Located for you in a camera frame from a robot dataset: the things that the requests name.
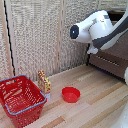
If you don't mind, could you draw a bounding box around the yellow snack carton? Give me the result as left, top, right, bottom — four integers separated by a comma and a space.
37, 69, 52, 100

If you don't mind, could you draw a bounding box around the red plastic bowl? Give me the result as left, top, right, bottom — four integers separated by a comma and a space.
61, 86, 82, 104

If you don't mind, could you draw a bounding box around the woven bamboo screen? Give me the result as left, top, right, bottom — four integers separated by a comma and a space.
0, 0, 128, 81

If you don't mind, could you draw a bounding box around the brown drawer cabinet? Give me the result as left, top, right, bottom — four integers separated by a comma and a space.
85, 9, 128, 83

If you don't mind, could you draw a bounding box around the red shopping basket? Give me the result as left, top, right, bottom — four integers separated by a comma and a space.
0, 74, 48, 128

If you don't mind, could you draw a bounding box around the silver drawer handle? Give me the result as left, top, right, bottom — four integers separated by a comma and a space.
95, 55, 120, 67

